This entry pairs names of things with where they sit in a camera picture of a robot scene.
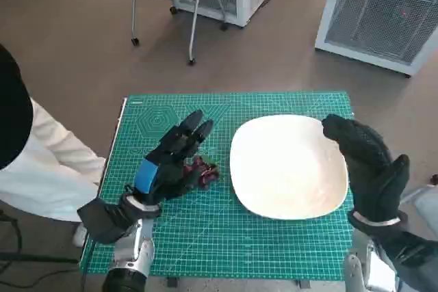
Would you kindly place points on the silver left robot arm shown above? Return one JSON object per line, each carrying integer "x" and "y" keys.
{"x": 143, "y": 254}

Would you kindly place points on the black stand leg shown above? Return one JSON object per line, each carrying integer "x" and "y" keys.
{"x": 34, "y": 258}

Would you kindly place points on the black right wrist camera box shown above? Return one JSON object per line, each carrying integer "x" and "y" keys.
{"x": 410, "y": 251}

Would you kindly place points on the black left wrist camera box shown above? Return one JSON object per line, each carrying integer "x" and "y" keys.
{"x": 102, "y": 220}

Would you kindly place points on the person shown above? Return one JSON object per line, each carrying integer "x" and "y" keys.
{"x": 44, "y": 169}

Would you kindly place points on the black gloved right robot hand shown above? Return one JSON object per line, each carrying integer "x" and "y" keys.
{"x": 373, "y": 175}

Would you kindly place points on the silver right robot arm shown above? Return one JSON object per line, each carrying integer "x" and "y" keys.
{"x": 376, "y": 227}

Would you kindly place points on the red toy grapes green leaf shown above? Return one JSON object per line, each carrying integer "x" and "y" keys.
{"x": 207, "y": 172}

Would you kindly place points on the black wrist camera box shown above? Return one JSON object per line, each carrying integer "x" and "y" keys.
{"x": 102, "y": 220}
{"x": 410, "y": 251}

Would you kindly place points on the white square plate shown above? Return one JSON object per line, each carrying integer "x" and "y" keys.
{"x": 287, "y": 169}

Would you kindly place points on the green cutting mat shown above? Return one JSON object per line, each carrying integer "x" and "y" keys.
{"x": 205, "y": 230}

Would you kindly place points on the large white mesh cabinet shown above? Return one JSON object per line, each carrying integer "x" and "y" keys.
{"x": 376, "y": 22}

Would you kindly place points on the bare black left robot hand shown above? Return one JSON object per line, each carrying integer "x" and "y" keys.
{"x": 161, "y": 172}

